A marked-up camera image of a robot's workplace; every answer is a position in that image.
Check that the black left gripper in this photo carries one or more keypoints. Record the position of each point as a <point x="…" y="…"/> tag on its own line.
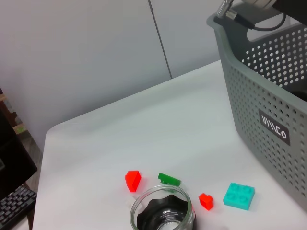
<point x="297" y="8"/>

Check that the grey perforated plastic storage basket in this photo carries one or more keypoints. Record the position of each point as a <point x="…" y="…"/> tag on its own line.
<point x="251" y="95"/>

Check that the glass teacup black sleeve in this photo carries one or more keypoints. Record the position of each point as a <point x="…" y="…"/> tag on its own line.
<point x="163" y="213"/>

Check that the teal square toy brick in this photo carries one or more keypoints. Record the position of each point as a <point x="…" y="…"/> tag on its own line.
<point x="238" y="196"/>

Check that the small red toy brick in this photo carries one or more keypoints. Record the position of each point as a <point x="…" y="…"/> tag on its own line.
<point x="205" y="201"/>

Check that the green notched toy brick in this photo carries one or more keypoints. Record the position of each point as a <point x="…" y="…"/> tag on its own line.
<point x="168" y="178"/>

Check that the red sloped toy brick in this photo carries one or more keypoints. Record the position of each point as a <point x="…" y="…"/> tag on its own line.
<point x="132" y="180"/>

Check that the white toy brick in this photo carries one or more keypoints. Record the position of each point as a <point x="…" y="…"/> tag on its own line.
<point x="130" y="203"/>

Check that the wooden shelf rack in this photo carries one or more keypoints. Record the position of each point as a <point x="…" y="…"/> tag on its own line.
<point x="20" y="129"/>

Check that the black computer monitor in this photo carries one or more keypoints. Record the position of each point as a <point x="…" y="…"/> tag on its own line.
<point x="14" y="155"/>

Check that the black computer keyboard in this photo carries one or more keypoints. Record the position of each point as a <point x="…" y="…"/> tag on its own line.
<point x="14" y="206"/>

